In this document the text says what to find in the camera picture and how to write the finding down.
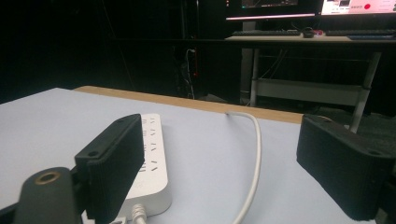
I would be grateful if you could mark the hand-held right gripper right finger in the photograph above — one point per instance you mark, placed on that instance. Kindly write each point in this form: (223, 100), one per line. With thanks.
(342, 161)

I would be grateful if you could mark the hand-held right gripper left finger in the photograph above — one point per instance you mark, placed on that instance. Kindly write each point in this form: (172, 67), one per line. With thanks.
(112, 161)

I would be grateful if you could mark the white power strip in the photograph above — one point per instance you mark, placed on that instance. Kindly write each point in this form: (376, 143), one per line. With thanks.
(155, 174)

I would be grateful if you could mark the black keyboard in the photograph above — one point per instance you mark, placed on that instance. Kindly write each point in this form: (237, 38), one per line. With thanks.
(266, 32)
(361, 32)

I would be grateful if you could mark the small black round object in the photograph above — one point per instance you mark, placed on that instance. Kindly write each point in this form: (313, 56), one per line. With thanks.
(308, 32)

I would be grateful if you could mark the bright computer monitor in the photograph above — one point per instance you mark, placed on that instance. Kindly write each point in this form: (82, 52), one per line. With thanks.
(358, 6)

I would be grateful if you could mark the dark computer monitor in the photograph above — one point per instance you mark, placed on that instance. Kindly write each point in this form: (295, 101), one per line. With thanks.
(271, 7)

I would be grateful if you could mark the white metal-frame desk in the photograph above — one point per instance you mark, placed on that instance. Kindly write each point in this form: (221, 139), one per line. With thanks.
(311, 90)

